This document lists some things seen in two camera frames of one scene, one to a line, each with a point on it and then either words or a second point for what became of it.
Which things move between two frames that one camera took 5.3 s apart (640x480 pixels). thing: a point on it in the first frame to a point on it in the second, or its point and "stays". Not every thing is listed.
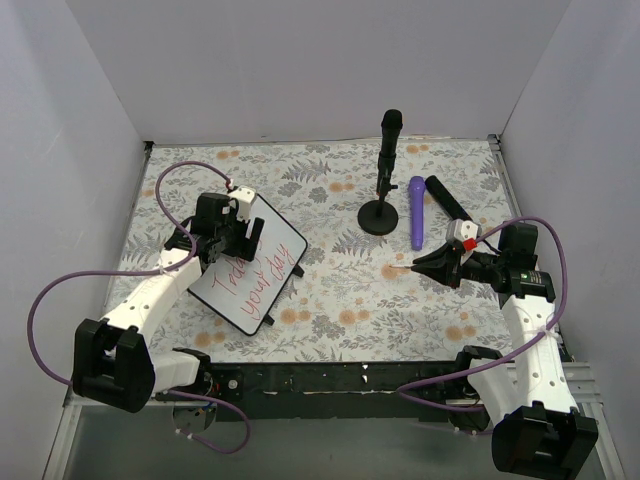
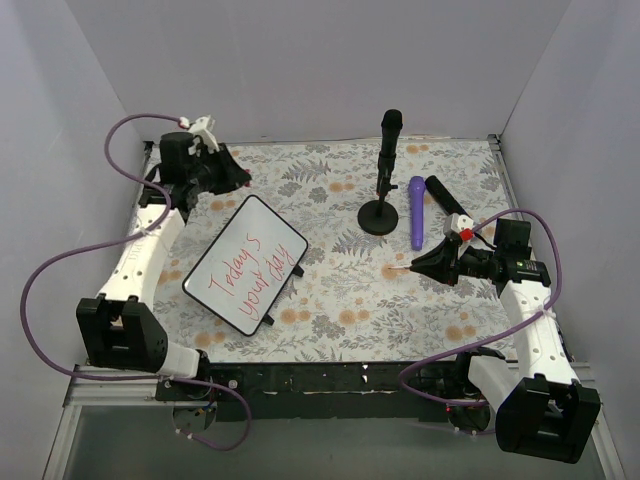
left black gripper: x=245 y=240 to x=220 y=169
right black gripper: x=454 y=267 stays
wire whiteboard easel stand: x=297 y=270 stays
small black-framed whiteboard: x=247 y=292 stays
